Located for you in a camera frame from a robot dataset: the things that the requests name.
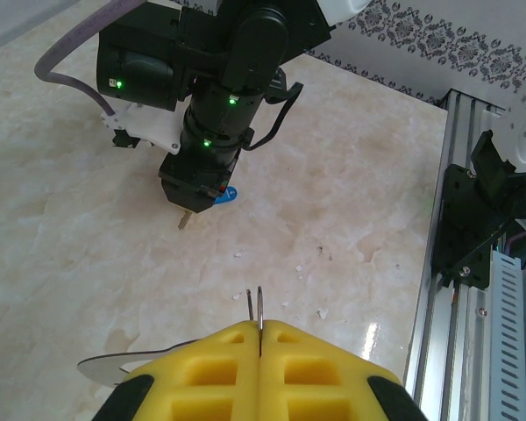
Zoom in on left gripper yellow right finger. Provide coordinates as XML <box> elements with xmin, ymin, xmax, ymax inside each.
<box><xmin>261</xmin><ymin>319</ymin><xmax>426</xmax><ymax>421</ymax></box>

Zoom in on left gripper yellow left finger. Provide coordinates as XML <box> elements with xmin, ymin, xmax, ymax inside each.
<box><xmin>94</xmin><ymin>319</ymin><xmax>262</xmax><ymax>421</ymax></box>

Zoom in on blue key tag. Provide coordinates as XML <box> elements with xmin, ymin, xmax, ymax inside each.
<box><xmin>212</xmin><ymin>186</ymin><xmax>238</xmax><ymax>207</ymax></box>

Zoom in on metal key holder with rings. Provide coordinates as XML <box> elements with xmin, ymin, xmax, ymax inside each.
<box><xmin>77</xmin><ymin>287</ymin><xmax>265</xmax><ymax>388</ymax></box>

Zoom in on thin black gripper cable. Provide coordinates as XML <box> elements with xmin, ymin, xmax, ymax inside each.
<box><xmin>240</xmin><ymin>82</ymin><xmax>304</xmax><ymax>151</ymax></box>

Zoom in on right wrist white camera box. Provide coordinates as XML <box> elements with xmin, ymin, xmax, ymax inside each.
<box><xmin>99</xmin><ymin>101</ymin><xmax>181</xmax><ymax>155</ymax></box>

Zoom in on aluminium mounting rail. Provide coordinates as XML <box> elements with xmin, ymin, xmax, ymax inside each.
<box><xmin>402</xmin><ymin>89</ymin><xmax>509</xmax><ymax>421</ymax></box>

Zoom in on grey slotted cable duct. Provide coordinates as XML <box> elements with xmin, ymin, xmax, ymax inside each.
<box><xmin>481</xmin><ymin>252</ymin><xmax>526</xmax><ymax>421</ymax></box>

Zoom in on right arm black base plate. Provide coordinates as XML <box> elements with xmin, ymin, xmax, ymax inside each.
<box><xmin>432</xmin><ymin>164</ymin><xmax>509</xmax><ymax>291</ymax></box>

